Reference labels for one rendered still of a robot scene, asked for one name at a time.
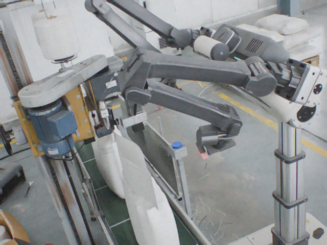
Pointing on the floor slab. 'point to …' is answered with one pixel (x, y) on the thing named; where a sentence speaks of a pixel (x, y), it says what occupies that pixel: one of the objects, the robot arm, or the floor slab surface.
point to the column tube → (12, 38)
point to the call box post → (184, 188)
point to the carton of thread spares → (13, 228)
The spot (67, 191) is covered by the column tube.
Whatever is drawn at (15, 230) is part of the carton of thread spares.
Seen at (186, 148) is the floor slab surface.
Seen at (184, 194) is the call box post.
